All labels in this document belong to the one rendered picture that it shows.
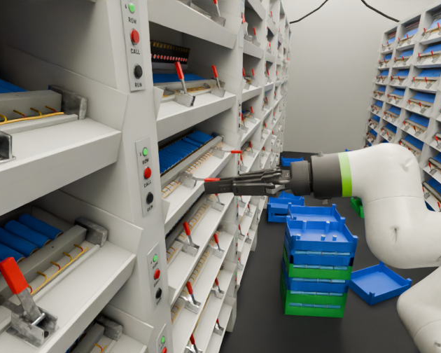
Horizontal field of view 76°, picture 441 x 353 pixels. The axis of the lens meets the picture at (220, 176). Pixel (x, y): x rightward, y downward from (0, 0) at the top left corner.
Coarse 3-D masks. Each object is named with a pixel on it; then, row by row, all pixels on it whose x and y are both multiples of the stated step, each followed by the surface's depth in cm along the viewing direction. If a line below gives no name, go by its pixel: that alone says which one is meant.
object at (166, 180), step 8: (208, 144) 93; (216, 144) 100; (200, 152) 85; (208, 152) 90; (184, 160) 75; (192, 160) 77; (176, 168) 70; (184, 168) 72; (168, 176) 65; (176, 176) 69; (168, 184) 65
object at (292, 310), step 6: (282, 288) 160; (282, 294) 158; (282, 300) 157; (288, 306) 148; (294, 306) 148; (342, 306) 145; (288, 312) 149; (294, 312) 149; (300, 312) 148; (306, 312) 148; (312, 312) 148; (318, 312) 148; (324, 312) 147; (330, 312) 147; (336, 312) 147; (342, 312) 146
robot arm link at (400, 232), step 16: (368, 208) 52; (384, 208) 49; (400, 208) 48; (416, 208) 48; (368, 224) 52; (384, 224) 49; (400, 224) 47; (416, 224) 46; (432, 224) 47; (368, 240) 51; (384, 240) 48; (400, 240) 46; (416, 240) 46; (432, 240) 46; (384, 256) 49; (400, 256) 47; (416, 256) 46; (432, 256) 46
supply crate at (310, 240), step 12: (288, 216) 150; (288, 228) 144; (300, 228) 154; (312, 228) 153; (324, 228) 153; (336, 228) 152; (288, 240) 142; (300, 240) 134; (312, 240) 134; (336, 240) 143; (348, 240) 142
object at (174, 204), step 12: (204, 132) 109; (216, 132) 107; (228, 132) 106; (228, 144) 108; (228, 156) 99; (204, 168) 81; (216, 168) 85; (168, 192) 63; (180, 192) 65; (192, 192) 67; (168, 204) 51; (180, 204) 61; (168, 216) 55; (180, 216) 63; (168, 228) 57
